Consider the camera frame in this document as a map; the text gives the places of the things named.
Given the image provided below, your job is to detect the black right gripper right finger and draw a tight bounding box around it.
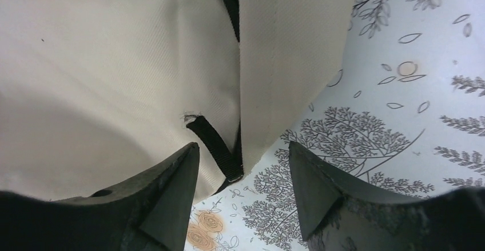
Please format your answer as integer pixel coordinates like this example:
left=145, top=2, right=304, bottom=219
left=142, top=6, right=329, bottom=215
left=289, top=142, right=484, bottom=250

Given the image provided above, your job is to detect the floral patterned table mat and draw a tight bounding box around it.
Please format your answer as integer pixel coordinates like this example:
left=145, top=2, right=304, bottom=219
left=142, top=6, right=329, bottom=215
left=185, top=0, right=484, bottom=250

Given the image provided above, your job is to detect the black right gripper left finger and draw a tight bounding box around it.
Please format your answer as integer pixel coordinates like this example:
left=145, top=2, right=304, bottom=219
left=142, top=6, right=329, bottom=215
left=1, top=142, right=200, bottom=250

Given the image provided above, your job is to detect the cream canvas backpack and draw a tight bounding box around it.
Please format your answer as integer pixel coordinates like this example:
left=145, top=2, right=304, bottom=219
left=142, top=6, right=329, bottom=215
left=1, top=0, right=354, bottom=200

